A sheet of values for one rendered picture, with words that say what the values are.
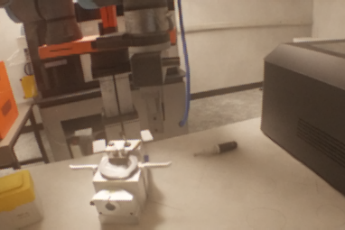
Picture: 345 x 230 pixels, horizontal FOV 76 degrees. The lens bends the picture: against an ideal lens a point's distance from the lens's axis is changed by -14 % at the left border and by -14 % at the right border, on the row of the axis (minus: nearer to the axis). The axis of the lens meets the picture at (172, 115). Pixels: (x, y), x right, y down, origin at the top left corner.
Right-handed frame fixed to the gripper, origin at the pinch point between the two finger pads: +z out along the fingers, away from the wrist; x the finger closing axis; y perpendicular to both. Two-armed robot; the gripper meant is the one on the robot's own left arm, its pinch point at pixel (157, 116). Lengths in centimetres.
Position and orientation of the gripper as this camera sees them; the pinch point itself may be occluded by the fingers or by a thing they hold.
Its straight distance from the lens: 49.5
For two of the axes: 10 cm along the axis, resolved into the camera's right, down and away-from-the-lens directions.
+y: 10.0, -0.6, -0.6
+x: 0.3, -4.2, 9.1
